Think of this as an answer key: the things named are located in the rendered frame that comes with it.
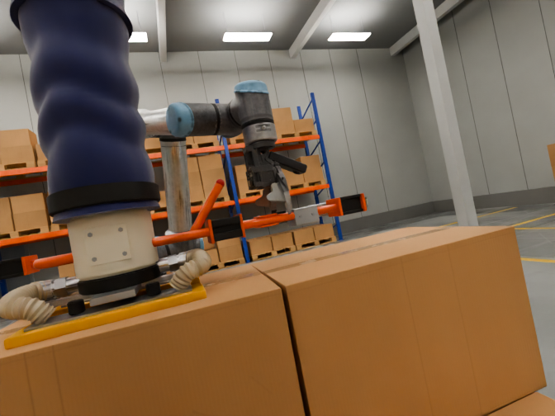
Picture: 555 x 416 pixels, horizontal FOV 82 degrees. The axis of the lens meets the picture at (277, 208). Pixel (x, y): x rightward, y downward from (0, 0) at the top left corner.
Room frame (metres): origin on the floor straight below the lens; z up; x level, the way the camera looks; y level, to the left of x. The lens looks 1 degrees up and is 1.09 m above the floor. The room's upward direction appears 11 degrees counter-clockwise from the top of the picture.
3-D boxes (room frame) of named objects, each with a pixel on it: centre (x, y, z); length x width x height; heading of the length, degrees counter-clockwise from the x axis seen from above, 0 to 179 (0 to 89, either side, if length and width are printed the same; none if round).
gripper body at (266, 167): (0.86, 0.02, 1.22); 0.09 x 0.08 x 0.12; 108
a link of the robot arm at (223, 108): (0.95, 0.08, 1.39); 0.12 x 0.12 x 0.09; 35
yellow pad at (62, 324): (0.63, 0.35, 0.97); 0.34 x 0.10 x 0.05; 108
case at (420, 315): (0.90, -0.22, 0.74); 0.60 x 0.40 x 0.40; 105
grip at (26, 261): (0.88, 0.75, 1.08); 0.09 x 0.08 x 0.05; 18
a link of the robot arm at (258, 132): (0.86, 0.01, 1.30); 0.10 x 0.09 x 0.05; 18
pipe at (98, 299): (0.72, 0.38, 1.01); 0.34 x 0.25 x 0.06; 108
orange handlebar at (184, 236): (0.90, 0.23, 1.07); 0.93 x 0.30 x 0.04; 108
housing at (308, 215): (0.87, -0.06, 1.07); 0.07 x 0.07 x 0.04; 18
